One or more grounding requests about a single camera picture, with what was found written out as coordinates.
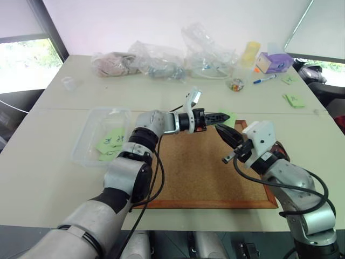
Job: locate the yellow plastic cup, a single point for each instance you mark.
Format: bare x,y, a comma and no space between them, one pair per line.
250,54

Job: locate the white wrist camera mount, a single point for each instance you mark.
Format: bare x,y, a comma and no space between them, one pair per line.
194,97
260,136

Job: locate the plastic bag with grey items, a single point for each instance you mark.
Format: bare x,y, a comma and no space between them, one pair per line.
161,66

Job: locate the plastic bag with pink cloth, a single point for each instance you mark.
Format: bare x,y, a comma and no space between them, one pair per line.
113,64

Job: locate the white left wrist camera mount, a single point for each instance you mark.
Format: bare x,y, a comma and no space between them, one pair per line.
194,97

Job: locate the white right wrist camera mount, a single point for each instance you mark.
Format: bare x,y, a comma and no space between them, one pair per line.
260,136

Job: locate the small clear plastic cup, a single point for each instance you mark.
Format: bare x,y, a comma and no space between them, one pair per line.
68,83

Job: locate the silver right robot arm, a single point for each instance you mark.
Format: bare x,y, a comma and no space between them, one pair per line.
296,178

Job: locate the black office chair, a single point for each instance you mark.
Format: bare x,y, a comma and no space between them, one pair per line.
320,81

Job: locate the clear plastic box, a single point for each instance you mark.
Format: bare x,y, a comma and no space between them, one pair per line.
89,135

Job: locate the large clear plastic bag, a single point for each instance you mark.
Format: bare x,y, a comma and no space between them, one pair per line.
207,54

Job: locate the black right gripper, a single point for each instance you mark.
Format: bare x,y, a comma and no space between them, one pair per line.
244,151

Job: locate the white board panel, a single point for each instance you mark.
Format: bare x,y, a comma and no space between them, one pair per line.
320,29

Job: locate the blue whiteboard marker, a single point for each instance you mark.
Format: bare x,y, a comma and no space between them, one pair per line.
265,79

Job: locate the wood framed cork board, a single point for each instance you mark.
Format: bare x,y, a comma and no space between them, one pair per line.
199,167

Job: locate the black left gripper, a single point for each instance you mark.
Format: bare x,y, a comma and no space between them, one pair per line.
200,120

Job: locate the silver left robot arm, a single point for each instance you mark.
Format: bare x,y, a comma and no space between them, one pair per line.
118,172

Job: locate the dark red-brown round object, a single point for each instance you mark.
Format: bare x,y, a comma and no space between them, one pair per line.
281,149

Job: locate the green sticky note stack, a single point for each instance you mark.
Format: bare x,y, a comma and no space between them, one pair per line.
294,101

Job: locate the purple tissue box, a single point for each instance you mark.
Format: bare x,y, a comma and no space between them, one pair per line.
275,62

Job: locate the small black bracket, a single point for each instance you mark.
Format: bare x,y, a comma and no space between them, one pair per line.
249,249

